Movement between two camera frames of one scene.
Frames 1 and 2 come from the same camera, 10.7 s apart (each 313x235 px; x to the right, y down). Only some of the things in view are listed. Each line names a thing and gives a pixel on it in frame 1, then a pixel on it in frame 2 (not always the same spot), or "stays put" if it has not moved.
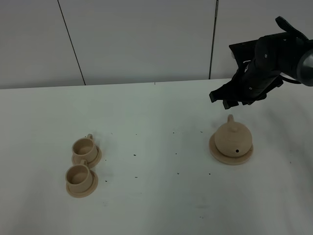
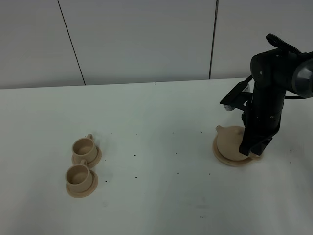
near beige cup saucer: x=95 y=180 stays put
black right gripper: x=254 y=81 to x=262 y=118
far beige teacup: x=84 y=149 stays put
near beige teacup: x=78 y=177 stays put
